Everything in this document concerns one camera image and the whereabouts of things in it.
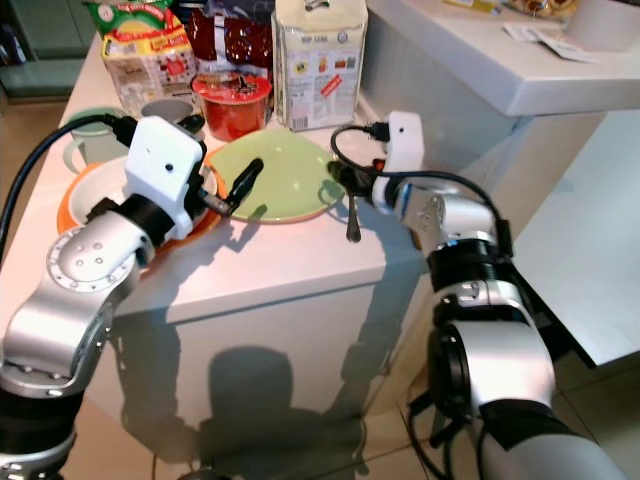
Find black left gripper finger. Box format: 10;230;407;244
228;158;266;211

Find light green plate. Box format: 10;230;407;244
207;130;347;225

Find orange plate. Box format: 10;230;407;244
56;160;223;263

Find red instant noodle cup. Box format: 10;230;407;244
191;71;274;143

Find grey mug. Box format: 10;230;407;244
139;98;193;127

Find white bowl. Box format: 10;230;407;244
67;157;153;227

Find dark red snack bag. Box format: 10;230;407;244
188;8;277;79

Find pale green mug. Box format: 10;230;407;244
62;106;133;175

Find green yellow snack bag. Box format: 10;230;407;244
84;0;200;114

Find white high counter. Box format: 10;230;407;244
360;0;640;201

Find white paper sheets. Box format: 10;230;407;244
500;20;603;64

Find green cabinet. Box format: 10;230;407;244
0;0;96;101

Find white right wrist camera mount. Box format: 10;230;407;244
385;110;427;177

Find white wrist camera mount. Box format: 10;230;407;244
124;115;210;214
385;110;427;177

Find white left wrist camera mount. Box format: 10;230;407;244
124;115;210;214

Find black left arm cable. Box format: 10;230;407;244
0;113;139;246

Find black floor cables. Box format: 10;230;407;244
400;390;491;480

